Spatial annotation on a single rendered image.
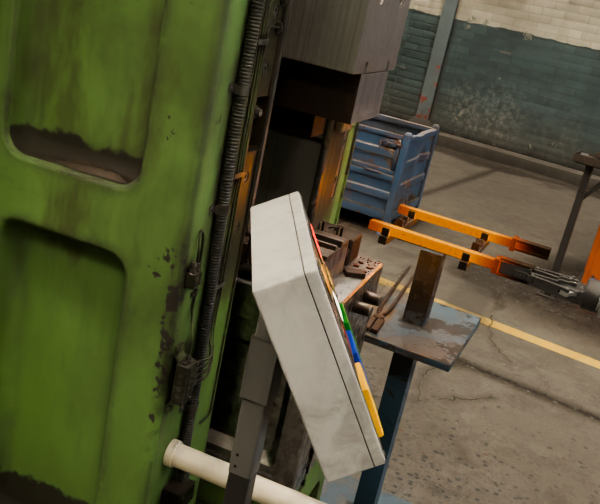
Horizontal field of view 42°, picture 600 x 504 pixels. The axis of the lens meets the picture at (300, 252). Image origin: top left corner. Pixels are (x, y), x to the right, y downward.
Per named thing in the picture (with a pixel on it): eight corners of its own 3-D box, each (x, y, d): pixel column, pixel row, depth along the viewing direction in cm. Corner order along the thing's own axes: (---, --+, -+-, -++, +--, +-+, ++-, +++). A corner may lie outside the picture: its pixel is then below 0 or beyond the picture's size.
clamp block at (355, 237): (357, 257, 186) (363, 232, 184) (347, 266, 179) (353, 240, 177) (311, 243, 190) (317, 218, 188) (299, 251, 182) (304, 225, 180)
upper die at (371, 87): (378, 116, 164) (388, 71, 161) (350, 124, 146) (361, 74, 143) (202, 71, 176) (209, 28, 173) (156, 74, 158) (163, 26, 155)
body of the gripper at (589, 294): (594, 317, 178) (553, 304, 181) (597, 307, 185) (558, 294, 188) (604, 287, 175) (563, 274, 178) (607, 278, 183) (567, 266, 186)
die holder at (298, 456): (344, 422, 201) (383, 262, 187) (290, 499, 167) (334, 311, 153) (157, 351, 217) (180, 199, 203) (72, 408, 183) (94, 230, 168)
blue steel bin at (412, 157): (419, 217, 600) (443, 126, 577) (386, 238, 530) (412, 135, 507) (283, 174, 641) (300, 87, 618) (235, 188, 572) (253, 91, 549)
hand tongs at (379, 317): (407, 267, 256) (408, 264, 256) (419, 271, 255) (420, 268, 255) (361, 329, 201) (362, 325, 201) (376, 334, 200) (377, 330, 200)
